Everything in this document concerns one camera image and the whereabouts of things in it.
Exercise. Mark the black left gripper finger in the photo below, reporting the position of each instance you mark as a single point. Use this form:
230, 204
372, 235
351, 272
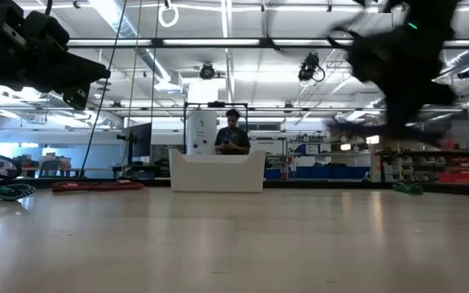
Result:
77, 97
80, 73

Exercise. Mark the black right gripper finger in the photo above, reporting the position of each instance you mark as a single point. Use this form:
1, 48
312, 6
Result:
426, 137
360, 128

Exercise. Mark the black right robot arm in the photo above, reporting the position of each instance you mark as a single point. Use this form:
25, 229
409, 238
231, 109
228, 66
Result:
434, 10

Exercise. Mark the red storage crate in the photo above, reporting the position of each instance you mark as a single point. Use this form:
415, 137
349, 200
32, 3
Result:
458, 174

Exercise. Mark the blue storage bins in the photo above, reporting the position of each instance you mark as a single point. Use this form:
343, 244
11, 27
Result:
332, 172

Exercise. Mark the black monitor on stand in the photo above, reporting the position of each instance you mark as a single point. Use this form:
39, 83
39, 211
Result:
140, 140

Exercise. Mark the white cylindrical machine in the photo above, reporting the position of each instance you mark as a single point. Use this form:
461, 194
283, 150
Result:
201, 132

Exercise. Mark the person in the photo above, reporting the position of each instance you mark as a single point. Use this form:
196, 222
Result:
232, 138

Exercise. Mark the white plastic bin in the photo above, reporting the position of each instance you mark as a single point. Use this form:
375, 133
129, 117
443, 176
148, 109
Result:
218, 173

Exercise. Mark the silver ventilation duct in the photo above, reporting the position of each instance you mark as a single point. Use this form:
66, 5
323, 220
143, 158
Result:
137, 45

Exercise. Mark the black aluminium table frame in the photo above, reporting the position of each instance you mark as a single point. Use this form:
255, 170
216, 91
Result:
320, 184

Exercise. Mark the black overhead camera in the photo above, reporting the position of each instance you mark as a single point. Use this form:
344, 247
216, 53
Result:
207, 71

